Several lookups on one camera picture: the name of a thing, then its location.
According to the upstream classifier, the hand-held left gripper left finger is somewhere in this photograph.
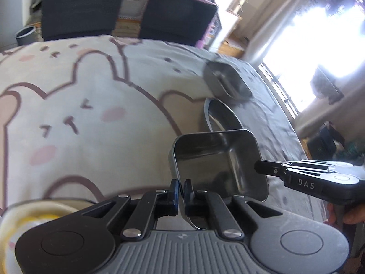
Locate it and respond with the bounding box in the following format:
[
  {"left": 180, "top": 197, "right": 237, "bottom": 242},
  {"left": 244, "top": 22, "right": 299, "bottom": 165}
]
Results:
[{"left": 73, "top": 179, "right": 181, "bottom": 240}]

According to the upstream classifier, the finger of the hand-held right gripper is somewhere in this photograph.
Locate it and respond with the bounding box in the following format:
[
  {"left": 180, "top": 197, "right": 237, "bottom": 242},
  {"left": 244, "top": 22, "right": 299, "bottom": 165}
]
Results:
[{"left": 255, "top": 160, "right": 337, "bottom": 179}]

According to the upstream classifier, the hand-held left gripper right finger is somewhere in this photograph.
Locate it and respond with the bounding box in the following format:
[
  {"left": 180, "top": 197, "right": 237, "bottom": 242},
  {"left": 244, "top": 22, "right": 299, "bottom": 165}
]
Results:
[{"left": 182, "top": 179, "right": 286, "bottom": 240}]

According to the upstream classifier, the large square steel dish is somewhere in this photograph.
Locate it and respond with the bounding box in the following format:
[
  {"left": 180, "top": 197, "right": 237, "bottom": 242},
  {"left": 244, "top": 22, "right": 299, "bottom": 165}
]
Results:
[{"left": 168, "top": 129, "right": 270, "bottom": 231}]

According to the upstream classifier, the oval steel dish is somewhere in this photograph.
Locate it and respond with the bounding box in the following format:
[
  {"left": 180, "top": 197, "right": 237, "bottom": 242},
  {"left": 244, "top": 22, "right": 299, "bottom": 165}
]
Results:
[{"left": 204, "top": 98, "right": 243, "bottom": 133}]

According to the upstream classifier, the rectangular steel dish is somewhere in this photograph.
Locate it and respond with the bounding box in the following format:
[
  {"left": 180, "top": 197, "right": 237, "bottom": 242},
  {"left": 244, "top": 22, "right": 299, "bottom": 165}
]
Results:
[{"left": 203, "top": 61, "right": 253, "bottom": 100}]

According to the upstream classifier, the cream two-handled bowl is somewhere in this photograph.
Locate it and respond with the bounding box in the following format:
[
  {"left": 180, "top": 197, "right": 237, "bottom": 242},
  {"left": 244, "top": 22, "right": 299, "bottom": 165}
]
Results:
[{"left": 0, "top": 198, "right": 96, "bottom": 274}]

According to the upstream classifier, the person's right hand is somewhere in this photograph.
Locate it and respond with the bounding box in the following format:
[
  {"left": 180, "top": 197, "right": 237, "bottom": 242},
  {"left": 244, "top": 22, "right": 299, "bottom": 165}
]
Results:
[{"left": 327, "top": 201, "right": 365, "bottom": 225}]

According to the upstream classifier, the window railing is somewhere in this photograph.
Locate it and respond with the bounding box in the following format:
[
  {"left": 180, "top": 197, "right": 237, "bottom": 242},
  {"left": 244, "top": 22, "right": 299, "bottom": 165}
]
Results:
[{"left": 258, "top": 63, "right": 300, "bottom": 117}]

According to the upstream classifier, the beige curtain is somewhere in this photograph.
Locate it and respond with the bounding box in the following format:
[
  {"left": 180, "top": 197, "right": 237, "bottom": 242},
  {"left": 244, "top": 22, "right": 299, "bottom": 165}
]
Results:
[{"left": 245, "top": 0, "right": 326, "bottom": 66}]

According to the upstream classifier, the bear-print tablecloth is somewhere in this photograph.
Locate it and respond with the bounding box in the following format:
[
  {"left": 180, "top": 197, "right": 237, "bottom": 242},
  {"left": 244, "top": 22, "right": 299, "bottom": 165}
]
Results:
[{"left": 0, "top": 34, "right": 328, "bottom": 274}]

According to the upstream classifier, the dark fabric chair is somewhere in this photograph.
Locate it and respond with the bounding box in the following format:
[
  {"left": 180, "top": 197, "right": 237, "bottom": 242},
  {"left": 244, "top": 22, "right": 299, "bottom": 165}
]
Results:
[
  {"left": 41, "top": 0, "right": 126, "bottom": 42},
  {"left": 139, "top": 0, "right": 219, "bottom": 47}
]

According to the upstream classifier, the grey round bin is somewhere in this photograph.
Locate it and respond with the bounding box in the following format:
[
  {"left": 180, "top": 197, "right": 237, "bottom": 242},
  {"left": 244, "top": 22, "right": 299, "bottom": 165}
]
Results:
[{"left": 15, "top": 26, "right": 38, "bottom": 46}]

